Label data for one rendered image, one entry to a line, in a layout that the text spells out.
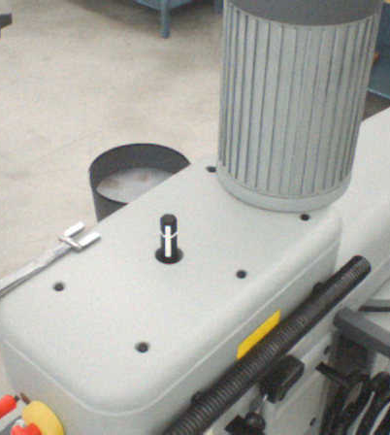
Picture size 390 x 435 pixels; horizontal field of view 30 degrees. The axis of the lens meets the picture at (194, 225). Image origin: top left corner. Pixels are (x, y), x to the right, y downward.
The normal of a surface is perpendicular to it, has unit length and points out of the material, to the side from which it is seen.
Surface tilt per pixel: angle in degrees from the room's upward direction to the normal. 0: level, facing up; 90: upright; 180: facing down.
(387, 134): 0
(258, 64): 90
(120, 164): 86
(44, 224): 0
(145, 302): 0
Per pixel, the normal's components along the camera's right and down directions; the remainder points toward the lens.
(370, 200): 0.01, -0.77
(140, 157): 0.06, 0.58
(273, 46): -0.46, 0.56
